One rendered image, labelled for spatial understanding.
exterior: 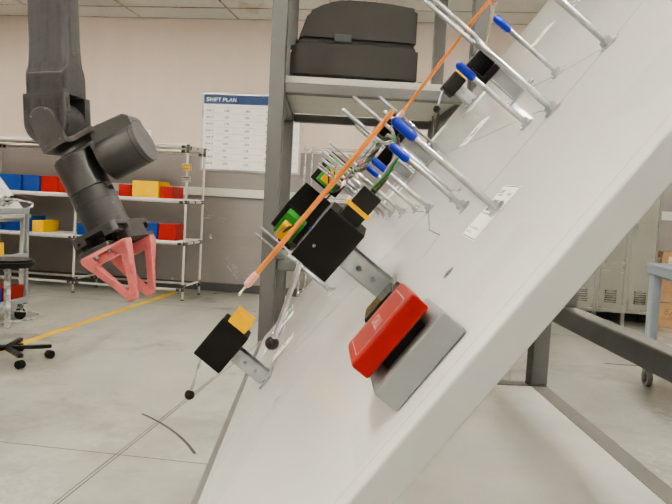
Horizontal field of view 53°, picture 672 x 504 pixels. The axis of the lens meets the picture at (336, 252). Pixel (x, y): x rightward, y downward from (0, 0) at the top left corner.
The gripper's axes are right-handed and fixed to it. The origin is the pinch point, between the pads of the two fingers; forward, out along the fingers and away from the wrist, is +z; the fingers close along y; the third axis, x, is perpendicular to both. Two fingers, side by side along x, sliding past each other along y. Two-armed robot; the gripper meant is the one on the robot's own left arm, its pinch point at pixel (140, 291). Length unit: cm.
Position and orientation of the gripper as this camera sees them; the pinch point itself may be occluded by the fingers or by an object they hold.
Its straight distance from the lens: 93.3
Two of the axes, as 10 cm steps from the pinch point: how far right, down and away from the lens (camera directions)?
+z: 4.4, 9.0, 0.0
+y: 1.4, -0.7, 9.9
